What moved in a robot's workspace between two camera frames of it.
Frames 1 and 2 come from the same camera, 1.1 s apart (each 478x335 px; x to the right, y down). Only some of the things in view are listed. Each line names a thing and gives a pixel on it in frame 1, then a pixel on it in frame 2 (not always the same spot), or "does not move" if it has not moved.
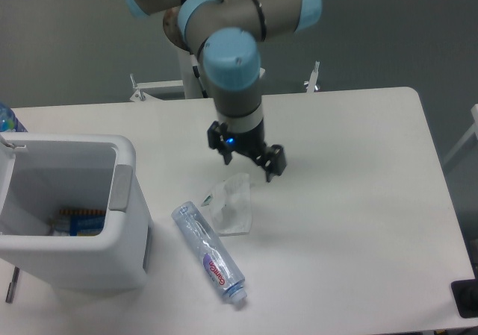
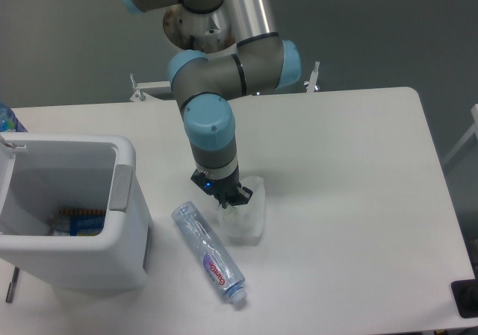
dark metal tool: (12, 286) does not move
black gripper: (272, 160) -> (224, 189)
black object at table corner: (465, 293) does not move
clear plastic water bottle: (210, 251) does not move
